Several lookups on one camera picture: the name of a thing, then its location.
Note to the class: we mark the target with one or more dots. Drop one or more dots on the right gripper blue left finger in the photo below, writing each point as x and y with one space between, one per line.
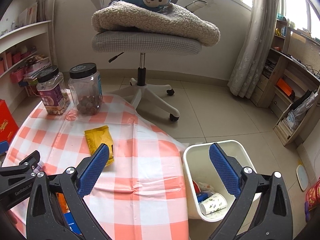
45 218

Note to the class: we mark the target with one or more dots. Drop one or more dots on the clear jar with dark nuts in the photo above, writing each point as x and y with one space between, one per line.
85 85

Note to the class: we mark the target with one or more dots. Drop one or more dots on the orange peel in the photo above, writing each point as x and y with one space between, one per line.
62 202

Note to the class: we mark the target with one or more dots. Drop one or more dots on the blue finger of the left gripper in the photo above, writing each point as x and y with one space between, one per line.
4 146
26 165

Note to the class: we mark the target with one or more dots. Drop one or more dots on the right beige curtain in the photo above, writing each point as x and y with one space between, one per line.
250 62

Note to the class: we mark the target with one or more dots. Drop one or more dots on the red patterned bag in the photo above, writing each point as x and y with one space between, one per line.
312 200

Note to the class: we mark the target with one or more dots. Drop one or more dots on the white paper cup leaf print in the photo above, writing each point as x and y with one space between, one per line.
212 204

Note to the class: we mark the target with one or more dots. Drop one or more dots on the yellow snack bag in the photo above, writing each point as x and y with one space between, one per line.
97 136

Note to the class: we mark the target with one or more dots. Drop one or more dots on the red gift box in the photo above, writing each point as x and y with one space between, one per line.
8 126

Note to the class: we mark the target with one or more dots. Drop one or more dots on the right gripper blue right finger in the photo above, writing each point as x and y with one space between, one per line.
273 216

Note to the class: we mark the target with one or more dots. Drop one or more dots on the white tissue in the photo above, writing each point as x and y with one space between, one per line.
205 187

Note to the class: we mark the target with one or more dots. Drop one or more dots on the left beige curtain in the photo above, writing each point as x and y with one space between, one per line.
46 12

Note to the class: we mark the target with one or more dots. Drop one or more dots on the white wall bookshelf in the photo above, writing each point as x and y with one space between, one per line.
22 36

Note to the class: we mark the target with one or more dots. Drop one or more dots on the jar with purple label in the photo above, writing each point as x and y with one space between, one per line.
52 90

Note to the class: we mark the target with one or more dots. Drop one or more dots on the grey office chair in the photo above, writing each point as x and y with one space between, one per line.
142 42

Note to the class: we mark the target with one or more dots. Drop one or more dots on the blue tissue box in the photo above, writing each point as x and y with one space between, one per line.
203 195

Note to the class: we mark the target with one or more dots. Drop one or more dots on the white plastic trash bin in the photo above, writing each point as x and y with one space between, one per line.
198 168

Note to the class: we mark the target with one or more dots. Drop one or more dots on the beige fleece blanket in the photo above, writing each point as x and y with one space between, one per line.
172 20

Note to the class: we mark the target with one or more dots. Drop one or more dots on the wooden desk shelf unit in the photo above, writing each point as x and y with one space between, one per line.
289 84

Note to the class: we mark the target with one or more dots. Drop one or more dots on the beige curtain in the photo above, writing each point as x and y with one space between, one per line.
46 12
250 62

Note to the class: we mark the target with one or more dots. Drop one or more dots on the white bathroom scale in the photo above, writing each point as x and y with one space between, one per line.
302 177

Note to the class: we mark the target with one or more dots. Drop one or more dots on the red white snack wrapper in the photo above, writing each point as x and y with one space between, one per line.
196 188

